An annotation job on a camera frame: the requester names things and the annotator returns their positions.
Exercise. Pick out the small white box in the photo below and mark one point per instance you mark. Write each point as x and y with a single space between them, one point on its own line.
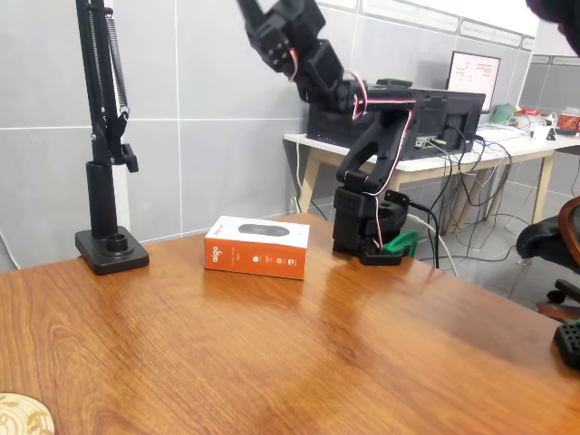
541 132

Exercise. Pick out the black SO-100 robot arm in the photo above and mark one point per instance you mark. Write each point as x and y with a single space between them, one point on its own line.
358 213

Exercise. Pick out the black desk clamp base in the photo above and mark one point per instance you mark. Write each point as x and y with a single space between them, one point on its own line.
113 258

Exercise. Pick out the black computer case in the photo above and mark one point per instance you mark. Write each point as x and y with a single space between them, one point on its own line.
435 109

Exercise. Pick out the green bag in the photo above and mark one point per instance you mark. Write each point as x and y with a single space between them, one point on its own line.
504 114

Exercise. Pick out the white orange mouse box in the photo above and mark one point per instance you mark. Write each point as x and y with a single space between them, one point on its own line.
254 258

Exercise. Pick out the black perforated plastic base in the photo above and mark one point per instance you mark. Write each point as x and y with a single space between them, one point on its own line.
568 346

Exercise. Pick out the red tin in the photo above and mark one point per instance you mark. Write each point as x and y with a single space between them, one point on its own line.
568 123

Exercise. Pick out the round wooden coaster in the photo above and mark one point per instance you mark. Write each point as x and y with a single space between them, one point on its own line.
22 417

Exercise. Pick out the white table wooden legs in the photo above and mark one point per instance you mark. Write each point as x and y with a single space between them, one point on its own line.
423 164

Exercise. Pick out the person dark head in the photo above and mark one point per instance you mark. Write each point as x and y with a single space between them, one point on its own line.
557 13

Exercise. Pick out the black office chair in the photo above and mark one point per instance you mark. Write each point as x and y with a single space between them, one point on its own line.
544 240

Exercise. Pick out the computer monitor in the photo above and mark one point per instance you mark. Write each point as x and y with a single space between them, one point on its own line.
473 74

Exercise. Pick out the black remote control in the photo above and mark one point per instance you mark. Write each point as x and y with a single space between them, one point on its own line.
394 82

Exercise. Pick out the bright green table clamp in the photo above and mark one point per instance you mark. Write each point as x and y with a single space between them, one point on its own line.
403 240

